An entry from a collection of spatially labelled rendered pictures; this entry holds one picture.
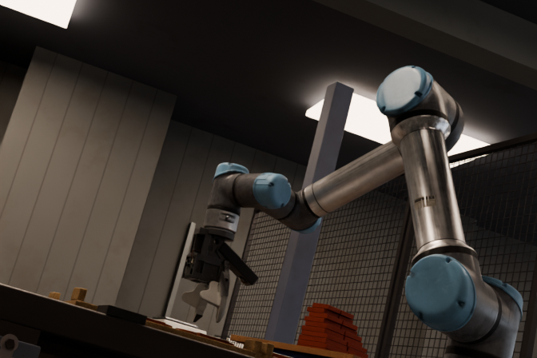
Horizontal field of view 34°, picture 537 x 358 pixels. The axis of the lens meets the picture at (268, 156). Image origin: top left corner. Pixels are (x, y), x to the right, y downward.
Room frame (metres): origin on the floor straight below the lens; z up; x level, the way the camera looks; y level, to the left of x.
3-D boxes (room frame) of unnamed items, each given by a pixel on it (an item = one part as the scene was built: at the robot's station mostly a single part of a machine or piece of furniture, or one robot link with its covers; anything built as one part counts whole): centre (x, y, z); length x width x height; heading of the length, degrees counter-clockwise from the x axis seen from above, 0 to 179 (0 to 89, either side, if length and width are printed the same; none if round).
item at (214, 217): (1.93, 0.06, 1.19); 0.08 x 0.08 x 0.05
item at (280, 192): (1.88, -0.02, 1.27); 0.11 x 0.11 x 0.08; 47
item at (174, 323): (6.99, 0.34, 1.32); 0.40 x 0.38 x 0.10; 105
